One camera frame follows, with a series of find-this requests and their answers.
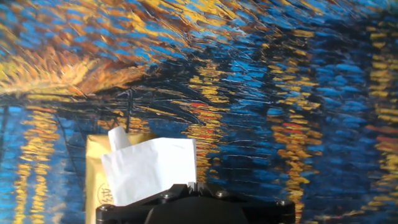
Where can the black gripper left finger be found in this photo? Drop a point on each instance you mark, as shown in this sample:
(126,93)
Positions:
(130,208)

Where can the starry night painted tablecloth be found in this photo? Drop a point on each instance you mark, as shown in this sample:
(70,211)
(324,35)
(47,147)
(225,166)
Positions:
(248,93)

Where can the small white folded napkin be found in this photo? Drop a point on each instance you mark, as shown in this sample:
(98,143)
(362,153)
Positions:
(118,140)

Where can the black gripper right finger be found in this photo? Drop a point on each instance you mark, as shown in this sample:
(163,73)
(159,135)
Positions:
(264,208)

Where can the gold tissue pack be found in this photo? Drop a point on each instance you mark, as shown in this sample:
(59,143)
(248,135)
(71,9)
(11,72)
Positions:
(94,174)

